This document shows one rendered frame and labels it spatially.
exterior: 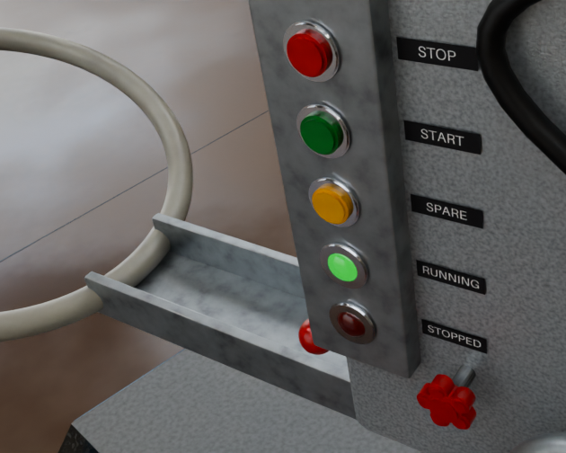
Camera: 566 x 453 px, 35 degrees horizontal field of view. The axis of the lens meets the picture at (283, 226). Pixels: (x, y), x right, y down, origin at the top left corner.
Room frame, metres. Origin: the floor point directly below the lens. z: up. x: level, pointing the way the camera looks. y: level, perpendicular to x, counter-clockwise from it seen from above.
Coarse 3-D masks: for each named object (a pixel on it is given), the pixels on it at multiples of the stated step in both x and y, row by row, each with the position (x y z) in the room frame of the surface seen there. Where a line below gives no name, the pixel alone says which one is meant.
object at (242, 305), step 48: (192, 240) 0.80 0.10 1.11; (240, 240) 0.77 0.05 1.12; (96, 288) 0.74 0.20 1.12; (144, 288) 0.77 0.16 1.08; (192, 288) 0.76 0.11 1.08; (240, 288) 0.74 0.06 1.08; (288, 288) 0.72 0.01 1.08; (192, 336) 0.66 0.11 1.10; (240, 336) 0.62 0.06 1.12; (288, 336) 0.66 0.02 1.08; (288, 384) 0.59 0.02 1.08; (336, 384) 0.55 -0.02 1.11
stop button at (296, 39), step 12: (300, 36) 0.45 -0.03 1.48; (312, 36) 0.45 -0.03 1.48; (288, 48) 0.45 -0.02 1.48; (300, 48) 0.45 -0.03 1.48; (312, 48) 0.44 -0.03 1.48; (324, 48) 0.44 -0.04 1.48; (300, 60) 0.45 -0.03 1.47; (312, 60) 0.44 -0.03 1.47; (324, 60) 0.44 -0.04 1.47; (300, 72) 0.45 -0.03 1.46; (312, 72) 0.45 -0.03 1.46
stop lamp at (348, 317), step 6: (342, 312) 0.45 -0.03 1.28; (342, 318) 0.45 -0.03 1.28; (348, 318) 0.45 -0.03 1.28; (354, 318) 0.45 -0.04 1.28; (342, 324) 0.45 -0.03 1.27; (348, 324) 0.45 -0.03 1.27; (354, 324) 0.45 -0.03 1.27; (360, 324) 0.44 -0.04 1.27; (342, 330) 0.45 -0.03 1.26; (348, 330) 0.45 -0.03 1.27; (354, 330) 0.45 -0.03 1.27; (360, 330) 0.44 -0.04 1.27; (354, 336) 0.45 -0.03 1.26; (360, 336) 0.45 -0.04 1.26
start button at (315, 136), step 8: (304, 120) 0.45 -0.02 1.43; (312, 120) 0.45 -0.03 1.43; (320, 120) 0.45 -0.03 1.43; (328, 120) 0.44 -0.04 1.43; (304, 128) 0.45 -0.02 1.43; (312, 128) 0.45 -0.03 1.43; (320, 128) 0.45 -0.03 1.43; (328, 128) 0.44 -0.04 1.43; (336, 128) 0.44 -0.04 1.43; (304, 136) 0.45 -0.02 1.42; (312, 136) 0.45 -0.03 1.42; (320, 136) 0.45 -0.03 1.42; (328, 136) 0.44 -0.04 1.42; (336, 136) 0.44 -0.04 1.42; (312, 144) 0.45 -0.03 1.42; (320, 144) 0.45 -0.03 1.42; (328, 144) 0.44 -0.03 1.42; (336, 144) 0.44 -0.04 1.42; (320, 152) 0.45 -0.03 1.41; (328, 152) 0.44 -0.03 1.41
